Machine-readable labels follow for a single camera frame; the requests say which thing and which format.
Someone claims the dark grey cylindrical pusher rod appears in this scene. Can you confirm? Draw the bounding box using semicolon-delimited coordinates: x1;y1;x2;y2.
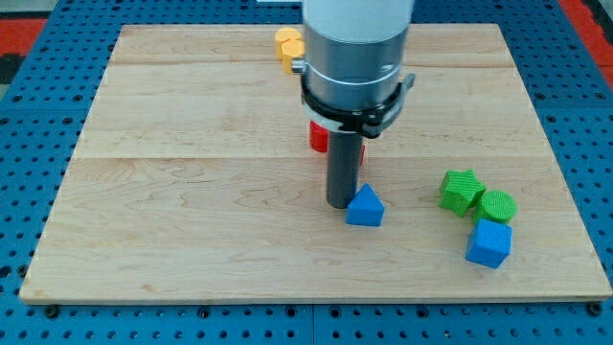
327;132;363;209

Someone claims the red star block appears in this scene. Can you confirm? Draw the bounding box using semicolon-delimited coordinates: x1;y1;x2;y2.
359;145;366;167

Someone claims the red circle block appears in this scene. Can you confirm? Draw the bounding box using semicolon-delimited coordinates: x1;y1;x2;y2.
309;121;329;153

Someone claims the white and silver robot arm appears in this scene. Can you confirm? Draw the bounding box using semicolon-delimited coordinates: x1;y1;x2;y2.
291;0;415;209

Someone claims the green star block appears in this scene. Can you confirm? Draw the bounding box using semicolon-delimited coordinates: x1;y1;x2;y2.
439;170;488;218

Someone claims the green circle block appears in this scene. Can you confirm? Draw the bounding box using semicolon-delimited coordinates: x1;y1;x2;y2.
472;190;517;224

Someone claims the blue triangle block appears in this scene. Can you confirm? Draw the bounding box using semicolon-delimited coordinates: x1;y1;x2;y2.
346;183;385;227

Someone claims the yellow heart block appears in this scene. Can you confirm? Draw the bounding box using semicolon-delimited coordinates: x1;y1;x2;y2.
274;27;306;74

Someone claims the wooden board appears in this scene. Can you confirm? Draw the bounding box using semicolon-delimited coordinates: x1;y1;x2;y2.
19;24;612;305

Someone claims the blue cube block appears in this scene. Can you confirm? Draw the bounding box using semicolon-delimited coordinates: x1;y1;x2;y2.
465;218;512;268

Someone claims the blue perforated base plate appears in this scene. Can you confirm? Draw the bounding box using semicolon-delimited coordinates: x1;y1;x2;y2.
1;0;612;344

